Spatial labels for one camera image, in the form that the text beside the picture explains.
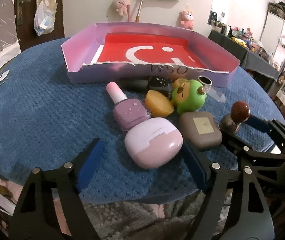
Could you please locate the amber round jar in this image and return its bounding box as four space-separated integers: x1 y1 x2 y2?
144 90 175 117

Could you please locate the pink plush toy white face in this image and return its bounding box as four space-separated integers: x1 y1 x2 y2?
178 10 195 30

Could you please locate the silver mop handle orange grip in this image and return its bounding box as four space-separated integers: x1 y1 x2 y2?
135 0 147 22

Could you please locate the purple nail polish bottle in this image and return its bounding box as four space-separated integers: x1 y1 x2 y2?
105 81 152 132

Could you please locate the clear glass dish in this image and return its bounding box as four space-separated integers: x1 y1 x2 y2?
208 87 226 103

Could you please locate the white plastic bag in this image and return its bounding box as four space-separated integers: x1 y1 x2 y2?
34 1 58 37

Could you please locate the brown door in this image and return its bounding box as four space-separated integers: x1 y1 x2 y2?
15 0 65 53

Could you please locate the studded metallic cap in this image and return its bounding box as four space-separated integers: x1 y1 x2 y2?
198 76 213 93

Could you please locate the dark bag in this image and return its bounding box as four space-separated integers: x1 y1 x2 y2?
268 2 285 22

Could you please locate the green bear figurine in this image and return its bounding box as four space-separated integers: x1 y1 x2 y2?
171 79 207 115

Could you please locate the blue fleece table cover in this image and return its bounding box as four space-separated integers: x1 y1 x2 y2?
0 37 285 203

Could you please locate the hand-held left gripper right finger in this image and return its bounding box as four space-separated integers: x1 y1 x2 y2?
180 141 275 240

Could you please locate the grey fluffy rug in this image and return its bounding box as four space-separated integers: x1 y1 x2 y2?
52 195 233 240

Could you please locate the wall photo cluster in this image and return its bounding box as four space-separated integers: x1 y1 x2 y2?
211 9 223 27

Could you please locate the pink earbud case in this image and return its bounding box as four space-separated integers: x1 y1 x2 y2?
124 117 183 169

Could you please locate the lilac cardboard box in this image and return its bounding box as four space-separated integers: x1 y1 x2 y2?
60 22 240 88

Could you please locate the black nail polish bottle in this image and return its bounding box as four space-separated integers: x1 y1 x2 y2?
119 75 173 98

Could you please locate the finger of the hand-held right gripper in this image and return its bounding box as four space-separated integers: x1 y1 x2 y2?
248 116 285 159
221 131 285 168

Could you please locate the white board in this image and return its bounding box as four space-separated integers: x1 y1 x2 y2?
263 12 285 58

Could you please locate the row of small desk trinkets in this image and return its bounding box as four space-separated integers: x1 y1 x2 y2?
223 25 283 68

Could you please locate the bottle with brown ball cap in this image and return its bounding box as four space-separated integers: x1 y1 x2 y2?
219 101 251 133

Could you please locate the black cloth covered table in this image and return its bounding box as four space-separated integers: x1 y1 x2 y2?
208 29 283 80

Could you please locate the grey square case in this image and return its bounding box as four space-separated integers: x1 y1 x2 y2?
178 112 223 150

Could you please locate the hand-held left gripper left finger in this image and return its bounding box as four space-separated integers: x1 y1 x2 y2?
9 137 108 240

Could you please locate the brass door handle plate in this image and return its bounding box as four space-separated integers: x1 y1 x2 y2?
16 0 31 25

